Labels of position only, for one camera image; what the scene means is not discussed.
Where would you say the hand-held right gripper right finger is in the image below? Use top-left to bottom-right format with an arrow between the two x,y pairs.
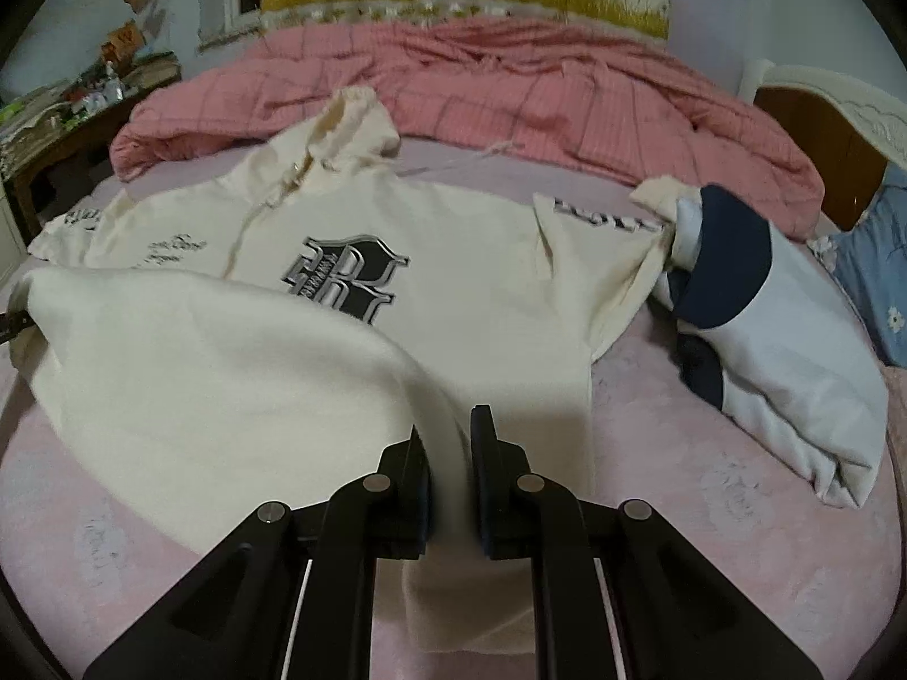
469,403 -> 827,680

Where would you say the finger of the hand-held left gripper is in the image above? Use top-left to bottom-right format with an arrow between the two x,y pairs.
0,308 -> 35,345

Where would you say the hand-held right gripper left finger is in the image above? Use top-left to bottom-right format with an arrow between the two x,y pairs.
83,425 -> 432,680

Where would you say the cream printed hoodie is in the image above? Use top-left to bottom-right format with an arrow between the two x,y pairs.
27,87 -> 681,653

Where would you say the wooden desk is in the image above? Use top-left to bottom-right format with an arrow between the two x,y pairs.
0,49 -> 185,242

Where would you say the pile of desk clutter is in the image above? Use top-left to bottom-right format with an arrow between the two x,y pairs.
0,49 -> 181,157

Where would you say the orange box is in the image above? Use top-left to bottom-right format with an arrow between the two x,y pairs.
99,20 -> 143,61

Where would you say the white and navy sweatshirt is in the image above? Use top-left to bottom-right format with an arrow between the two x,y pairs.
648,184 -> 890,509

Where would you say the pink checked quilt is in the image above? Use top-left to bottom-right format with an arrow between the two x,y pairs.
109,18 -> 823,242

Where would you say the blue floral pillow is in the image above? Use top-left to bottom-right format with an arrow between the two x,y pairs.
808,166 -> 907,369

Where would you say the white and wood bed headboard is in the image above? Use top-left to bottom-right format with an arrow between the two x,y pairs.
737,60 -> 907,231

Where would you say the pale purple wall board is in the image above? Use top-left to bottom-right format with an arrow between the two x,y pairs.
669,0 -> 770,100

